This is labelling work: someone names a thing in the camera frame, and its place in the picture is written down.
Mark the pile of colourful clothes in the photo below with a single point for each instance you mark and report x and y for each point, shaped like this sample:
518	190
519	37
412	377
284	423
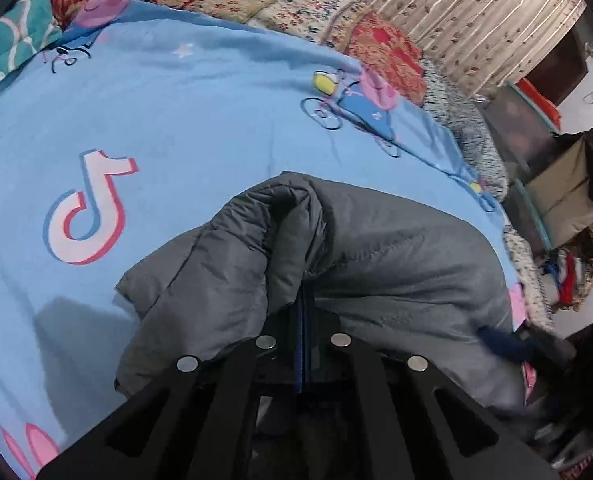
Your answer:
571	275

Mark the red floral patchwork quilt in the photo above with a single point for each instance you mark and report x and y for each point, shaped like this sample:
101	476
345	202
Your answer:
276	0

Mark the red flat package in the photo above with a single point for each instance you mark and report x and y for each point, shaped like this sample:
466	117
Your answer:
541	102

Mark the teal white patterned cloth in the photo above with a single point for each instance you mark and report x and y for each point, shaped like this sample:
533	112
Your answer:
11	35

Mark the grey padded jacket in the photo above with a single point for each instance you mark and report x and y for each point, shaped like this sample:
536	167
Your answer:
401	270

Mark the clear plastic storage box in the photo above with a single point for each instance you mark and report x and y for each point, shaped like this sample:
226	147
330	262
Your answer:
526	210
521	130

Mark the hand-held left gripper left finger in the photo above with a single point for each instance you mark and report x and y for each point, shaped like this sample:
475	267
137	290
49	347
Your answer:
281	355

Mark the dark brown wooden cabinet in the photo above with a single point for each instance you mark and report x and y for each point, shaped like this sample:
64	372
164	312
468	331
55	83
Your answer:
561	65

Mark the blue cartoon printed bed sheet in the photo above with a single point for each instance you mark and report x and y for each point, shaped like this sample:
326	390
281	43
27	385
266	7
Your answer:
176	110

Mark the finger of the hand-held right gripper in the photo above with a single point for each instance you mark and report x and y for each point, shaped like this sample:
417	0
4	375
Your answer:
506	345

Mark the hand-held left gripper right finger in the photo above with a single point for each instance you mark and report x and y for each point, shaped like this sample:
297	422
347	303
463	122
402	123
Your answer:
326	355

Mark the beige leaf printed curtain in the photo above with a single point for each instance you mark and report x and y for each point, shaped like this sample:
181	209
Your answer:
451	10

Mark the white black dotted cloth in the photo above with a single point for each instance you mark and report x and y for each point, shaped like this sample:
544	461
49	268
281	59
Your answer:
526	270

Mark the blue white speckled blanket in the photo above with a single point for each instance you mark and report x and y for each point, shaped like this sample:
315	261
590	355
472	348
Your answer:
466	130

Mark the beige fabric bag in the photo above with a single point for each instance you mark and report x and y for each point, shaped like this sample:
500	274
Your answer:
561	190

